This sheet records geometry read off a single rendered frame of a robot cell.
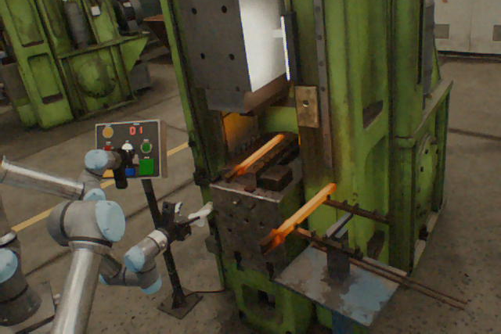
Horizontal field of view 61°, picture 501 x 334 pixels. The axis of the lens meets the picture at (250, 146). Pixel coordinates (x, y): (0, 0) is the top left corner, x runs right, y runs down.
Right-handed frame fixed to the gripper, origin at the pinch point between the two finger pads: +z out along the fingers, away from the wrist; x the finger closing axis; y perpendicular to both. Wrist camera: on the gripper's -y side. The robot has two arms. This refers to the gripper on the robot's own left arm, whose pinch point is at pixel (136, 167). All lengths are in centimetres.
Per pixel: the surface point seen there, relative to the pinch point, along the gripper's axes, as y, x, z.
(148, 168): -0.6, -1.1, 9.6
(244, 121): 22, -43, 35
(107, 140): 14.1, 20.3, 10.3
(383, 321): -86, -109, 62
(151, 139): 13.2, -2.7, 10.3
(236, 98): 25, -50, -11
